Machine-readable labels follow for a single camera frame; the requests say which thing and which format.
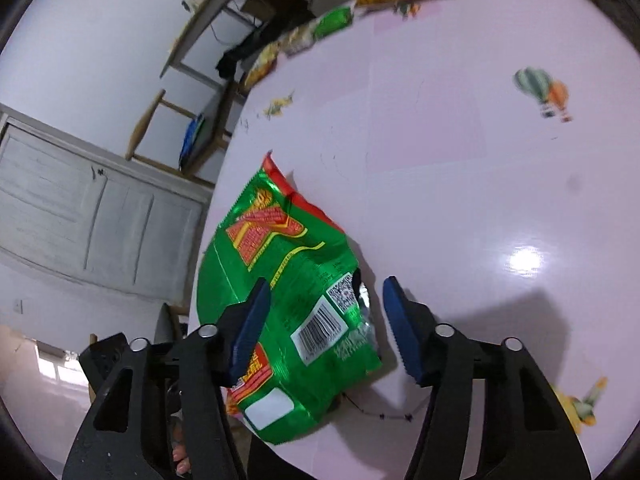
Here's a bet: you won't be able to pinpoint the green snack bag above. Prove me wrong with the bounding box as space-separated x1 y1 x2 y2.
196 157 382 444

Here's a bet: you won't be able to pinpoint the grey panelled door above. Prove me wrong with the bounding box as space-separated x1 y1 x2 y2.
1 108 212 304

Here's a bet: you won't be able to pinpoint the wooden chair at left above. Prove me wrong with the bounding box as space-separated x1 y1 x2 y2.
124 81 243 188

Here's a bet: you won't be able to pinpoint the yellow snack packet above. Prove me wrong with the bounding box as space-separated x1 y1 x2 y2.
244 40 281 92

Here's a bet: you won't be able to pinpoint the small green snack packet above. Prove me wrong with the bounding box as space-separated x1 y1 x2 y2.
314 6 352 41

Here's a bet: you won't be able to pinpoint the black clothes on chair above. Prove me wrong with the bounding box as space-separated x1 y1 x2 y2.
216 4 314 80

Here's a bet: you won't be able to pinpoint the long white side table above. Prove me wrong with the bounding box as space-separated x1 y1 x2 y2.
160 0 252 90

